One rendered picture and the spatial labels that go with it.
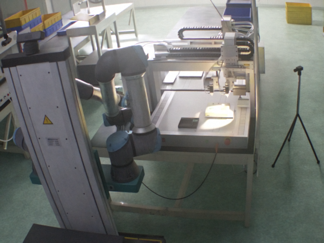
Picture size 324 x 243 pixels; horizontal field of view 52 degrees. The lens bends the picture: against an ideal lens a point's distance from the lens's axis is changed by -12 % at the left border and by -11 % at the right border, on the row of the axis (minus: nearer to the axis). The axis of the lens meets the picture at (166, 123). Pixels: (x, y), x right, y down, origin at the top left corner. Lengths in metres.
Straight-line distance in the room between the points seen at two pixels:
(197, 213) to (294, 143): 1.47
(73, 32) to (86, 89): 2.81
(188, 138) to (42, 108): 1.17
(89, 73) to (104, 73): 3.42
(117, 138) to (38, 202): 1.97
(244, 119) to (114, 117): 1.03
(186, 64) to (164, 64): 0.16
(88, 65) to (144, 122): 3.36
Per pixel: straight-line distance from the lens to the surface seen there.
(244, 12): 5.63
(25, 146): 2.05
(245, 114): 2.67
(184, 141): 2.50
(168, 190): 3.35
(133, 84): 1.69
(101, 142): 2.75
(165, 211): 2.95
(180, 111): 2.75
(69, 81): 1.51
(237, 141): 2.44
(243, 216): 2.86
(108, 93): 1.78
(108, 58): 1.65
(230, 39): 2.48
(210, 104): 2.72
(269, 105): 4.57
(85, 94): 2.16
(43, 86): 1.58
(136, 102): 1.72
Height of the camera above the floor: 2.19
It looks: 31 degrees down
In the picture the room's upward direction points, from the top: 8 degrees counter-clockwise
